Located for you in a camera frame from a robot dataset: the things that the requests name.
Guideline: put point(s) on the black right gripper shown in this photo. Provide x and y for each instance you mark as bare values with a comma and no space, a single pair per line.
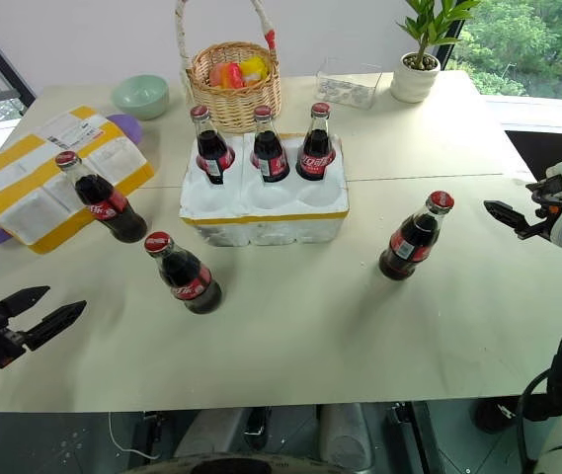
552,212

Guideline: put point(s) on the foam lid with yellow tape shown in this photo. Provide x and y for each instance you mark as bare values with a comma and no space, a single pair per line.
28,197

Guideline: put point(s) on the glass cola bottle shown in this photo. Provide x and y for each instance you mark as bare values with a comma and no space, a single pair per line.
210,148
105,205
269,150
409,244
315,153
186,279

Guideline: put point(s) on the clear plastic box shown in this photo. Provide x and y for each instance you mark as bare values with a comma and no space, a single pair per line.
347,86

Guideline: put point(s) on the white foam bottle tray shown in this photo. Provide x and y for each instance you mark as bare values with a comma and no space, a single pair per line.
265,222

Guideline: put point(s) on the white ribbed plant pot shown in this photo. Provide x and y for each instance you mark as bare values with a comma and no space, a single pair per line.
414,81

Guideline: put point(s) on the green leafy plant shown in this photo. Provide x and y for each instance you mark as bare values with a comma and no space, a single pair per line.
428,27

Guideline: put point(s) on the grey rounded shape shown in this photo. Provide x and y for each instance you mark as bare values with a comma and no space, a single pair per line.
209,434
347,434

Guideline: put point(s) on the black shape with white mark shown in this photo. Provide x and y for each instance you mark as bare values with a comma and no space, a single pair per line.
498,412

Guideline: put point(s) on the pale green bowl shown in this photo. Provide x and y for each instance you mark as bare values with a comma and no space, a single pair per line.
141,96

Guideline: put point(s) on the orange pink toy fruit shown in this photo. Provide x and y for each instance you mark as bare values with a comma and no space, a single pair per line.
226,75

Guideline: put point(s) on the yellow toy fruit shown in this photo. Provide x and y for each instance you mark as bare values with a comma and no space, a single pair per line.
255,69

